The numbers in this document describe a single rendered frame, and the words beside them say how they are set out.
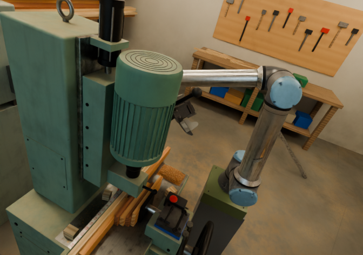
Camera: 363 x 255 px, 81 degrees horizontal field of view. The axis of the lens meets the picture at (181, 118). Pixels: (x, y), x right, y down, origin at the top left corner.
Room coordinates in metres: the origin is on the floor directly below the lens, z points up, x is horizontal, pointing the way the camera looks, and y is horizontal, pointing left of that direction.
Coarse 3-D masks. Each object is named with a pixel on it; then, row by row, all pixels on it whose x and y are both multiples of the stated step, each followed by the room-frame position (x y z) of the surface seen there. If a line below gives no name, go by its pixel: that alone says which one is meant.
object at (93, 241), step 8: (168, 152) 0.87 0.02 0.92; (160, 160) 0.78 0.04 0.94; (152, 168) 0.72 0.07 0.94; (112, 216) 0.44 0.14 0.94; (104, 224) 0.40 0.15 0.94; (112, 224) 0.43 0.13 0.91; (96, 232) 0.37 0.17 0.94; (104, 232) 0.39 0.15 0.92; (96, 240) 0.35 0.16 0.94; (88, 248) 0.32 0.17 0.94
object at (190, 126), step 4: (184, 120) 0.70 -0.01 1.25; (188, 120) 0.70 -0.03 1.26; (180, 124) 0.69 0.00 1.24; (184, 124) 0.67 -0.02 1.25; (188, 124) 0.68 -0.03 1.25; (192, 124) 0.68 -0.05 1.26; (196, 124) 0.68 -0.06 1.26; (184, 128) 0.66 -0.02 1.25; (188, 128) 0.66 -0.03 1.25; (192, 128) 0.66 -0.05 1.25; (188, 132) 0.63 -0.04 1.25
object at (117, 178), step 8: (112, 168) 0.54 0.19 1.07; (120, 168) 0.55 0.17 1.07; (112, 176) 0.52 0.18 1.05; (120, 176) 0.51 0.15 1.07; (144, 176) 0.54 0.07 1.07; (112, 184) 0.52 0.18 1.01; (120, 184) 0.51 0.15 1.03; (128, 184) 0.50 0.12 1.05; (136, 184) 0.50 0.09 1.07; (144, 184) 0.54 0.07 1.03; (128, 192) 0.50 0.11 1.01; (136, 192) 0.49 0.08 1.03
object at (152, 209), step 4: (148, 196) 0.52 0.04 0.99; (152, 196) 0.53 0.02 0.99; (148, 200) 0.50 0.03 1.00; (152, 200) 0.54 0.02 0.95; (144, 204) 0.48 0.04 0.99; (148, 204) 0.50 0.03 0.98; (140, 208) 0.47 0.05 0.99; (144, 208) 0.47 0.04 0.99; (148, 208) 0.50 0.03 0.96; (152, 208) 0.50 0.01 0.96; (156, 208) 0.50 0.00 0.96; (140, 212) 0.47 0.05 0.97; (144, 212) 0.48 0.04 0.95; (152, 212) 0.49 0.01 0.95; (160, 212) 0.49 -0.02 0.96; (140, 216) 0.46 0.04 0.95; (144, 216) 0.49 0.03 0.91; (140, 220) 0.46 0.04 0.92
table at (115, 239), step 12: (168, 180) 0.70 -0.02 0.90; (180, 192) 0.70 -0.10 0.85; (156, 204) 0.56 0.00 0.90; (120, 228) 0.43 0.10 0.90; (132, 228) 0.44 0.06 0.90; (144, 228) 0.45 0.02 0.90; (108, 240) 0.37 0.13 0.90; (120, 240) 0.39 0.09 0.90; (132, 240) 0.40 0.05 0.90; (144, 240) 0.41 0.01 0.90; (96, 252) 0.33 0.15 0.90; (108, 252) 0.34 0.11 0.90; (120, 252) 0.35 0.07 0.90; (132, 252) 0.36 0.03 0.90; (144, 252) 0.37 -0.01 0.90; (156, 252) 0.40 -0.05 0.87
